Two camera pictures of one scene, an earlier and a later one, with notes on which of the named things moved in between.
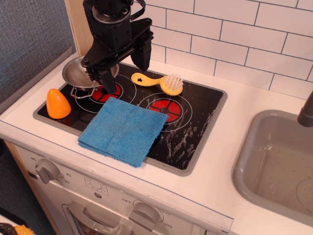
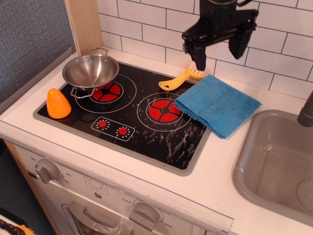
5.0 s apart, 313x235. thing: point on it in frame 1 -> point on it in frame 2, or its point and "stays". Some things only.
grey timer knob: [47, 170] stays
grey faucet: [305, 117] stays
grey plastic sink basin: [273, 163] stays
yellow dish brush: [171, 84] -> [191, 72]
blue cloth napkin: [126, 132] -> [218, 105]
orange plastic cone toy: [57, 106] stays
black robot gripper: [115, 36] -> [219, 19]
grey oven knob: [145, 216] stays
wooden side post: [83, 37] stays
